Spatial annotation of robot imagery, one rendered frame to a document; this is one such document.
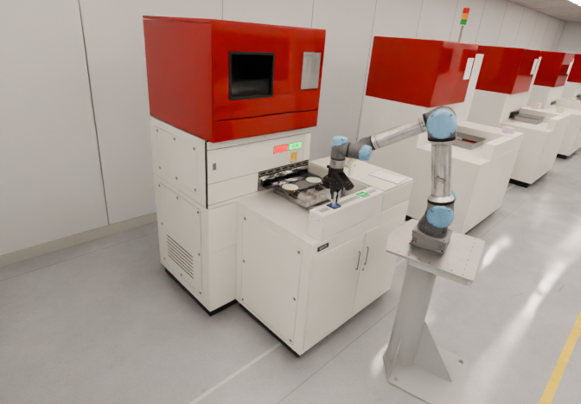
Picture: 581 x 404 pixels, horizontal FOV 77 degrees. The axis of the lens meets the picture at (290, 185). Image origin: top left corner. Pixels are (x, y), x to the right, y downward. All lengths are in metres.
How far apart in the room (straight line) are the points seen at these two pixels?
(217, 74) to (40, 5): 1.60
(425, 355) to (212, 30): 2.10
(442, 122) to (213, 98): 1.07
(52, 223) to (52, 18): 1.53
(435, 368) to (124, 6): 3.28
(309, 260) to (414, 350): 0.90
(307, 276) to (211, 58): 1.18
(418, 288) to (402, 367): 0.56
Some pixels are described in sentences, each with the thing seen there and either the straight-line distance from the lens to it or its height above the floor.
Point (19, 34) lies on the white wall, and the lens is 3.17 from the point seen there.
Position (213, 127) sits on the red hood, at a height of 1.31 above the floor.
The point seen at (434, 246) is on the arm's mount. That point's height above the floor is 0.85.
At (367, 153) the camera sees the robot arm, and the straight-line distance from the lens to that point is 1.78.
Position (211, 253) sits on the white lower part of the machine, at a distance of 2.31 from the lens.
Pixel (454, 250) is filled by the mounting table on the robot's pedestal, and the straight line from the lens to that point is 2.08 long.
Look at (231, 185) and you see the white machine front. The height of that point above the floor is 0.93.
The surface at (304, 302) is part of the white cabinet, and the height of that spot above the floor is 0.46.
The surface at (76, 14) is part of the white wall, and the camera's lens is 3.24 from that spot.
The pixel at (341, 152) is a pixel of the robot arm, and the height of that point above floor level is 1.27.
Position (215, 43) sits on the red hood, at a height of 1.71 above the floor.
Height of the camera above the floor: 1.78
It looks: 22 degrees down
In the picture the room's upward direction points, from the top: 4 degrees clockwise
